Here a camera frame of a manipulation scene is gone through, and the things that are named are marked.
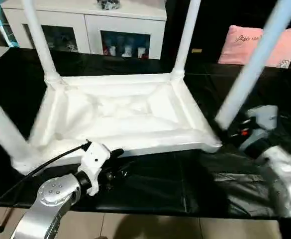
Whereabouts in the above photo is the white plastic table top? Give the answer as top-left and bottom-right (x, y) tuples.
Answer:
(11, 72), (223, 175)

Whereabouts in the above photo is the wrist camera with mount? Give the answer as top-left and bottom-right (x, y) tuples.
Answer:
(78, 141), (112, 196)
(245, 105), (279, 145)

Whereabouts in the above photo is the pink pillow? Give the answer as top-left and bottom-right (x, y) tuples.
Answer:
(218, 25), (291, 69)

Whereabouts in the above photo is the white plastic table leg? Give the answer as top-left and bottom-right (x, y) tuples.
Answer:
(0, 85), (31, 160)
(21, 0), (62, 85)
(171, 0), (202, 80)
(215, 0), (291, 131)

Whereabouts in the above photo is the dark ornament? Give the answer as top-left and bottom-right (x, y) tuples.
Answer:
(97, 0), (121, 10)

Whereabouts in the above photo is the white cabinet with glass doors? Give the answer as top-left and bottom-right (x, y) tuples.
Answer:
(0, 0), (167, 60)

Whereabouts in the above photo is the black furniture with yellow label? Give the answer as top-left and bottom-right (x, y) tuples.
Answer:
(164, 0), (291, 65)

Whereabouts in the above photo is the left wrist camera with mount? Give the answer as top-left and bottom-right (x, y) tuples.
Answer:
(78, 141), (112, 196)

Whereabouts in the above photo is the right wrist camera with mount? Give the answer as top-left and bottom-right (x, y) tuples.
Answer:
(245, 105), (279, 145)

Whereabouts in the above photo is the black work mat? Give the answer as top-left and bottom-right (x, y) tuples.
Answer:
(0, 47), (291, 220)

